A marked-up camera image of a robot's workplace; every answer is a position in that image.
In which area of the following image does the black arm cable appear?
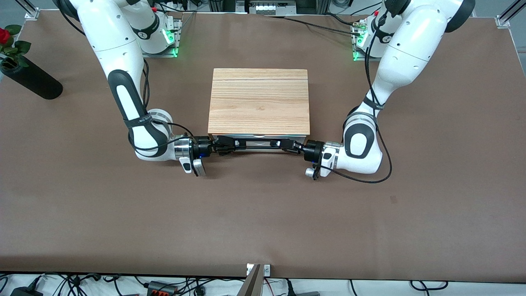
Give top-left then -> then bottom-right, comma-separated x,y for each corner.
329,9 -> 393,184
127,58 -> 196,151

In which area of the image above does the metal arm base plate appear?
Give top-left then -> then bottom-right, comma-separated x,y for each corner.
142,18 -> 182,58
352,18 -> 385,62

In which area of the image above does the light wooden drawer cabinet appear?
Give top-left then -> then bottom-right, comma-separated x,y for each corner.
208,68 -> 310,153

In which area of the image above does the black metal drawer handle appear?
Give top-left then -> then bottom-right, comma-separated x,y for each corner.
235,139 -> 285,150

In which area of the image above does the black cylindrical vase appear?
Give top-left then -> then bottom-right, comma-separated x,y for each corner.
0,57 -> 63,100

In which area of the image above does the grey wedge-shaped camera mount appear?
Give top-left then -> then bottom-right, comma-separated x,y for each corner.
236,264 -> 263,296

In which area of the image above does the grey box with orange connectors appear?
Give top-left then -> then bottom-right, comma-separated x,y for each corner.
145,281 -> 178,296

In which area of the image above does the white power strip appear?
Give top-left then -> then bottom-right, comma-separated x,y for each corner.
249,1 -> 281,15

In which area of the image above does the white-fronted wooden drawer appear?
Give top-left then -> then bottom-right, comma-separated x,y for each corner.
212,134 -> 308,145

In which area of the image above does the black power adapter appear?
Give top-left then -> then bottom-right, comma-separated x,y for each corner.
10,286 -> 44,296

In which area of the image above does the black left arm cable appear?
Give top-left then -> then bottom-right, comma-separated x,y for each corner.
329,9 -> 393,184

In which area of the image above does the short black table cable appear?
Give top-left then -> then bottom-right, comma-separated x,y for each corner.
324,14 -> 359,27

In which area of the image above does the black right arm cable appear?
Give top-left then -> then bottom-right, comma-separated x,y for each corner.
127,58 -> 196,151

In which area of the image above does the looped black floor cable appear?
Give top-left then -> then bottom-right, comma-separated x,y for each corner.
410,280 -> 449,291

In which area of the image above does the long black table cable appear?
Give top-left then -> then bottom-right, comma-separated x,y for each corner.
265,15 -> 363,37

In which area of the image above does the metal table edge bracket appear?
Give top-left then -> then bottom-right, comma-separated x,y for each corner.
246,264 -> 271,277

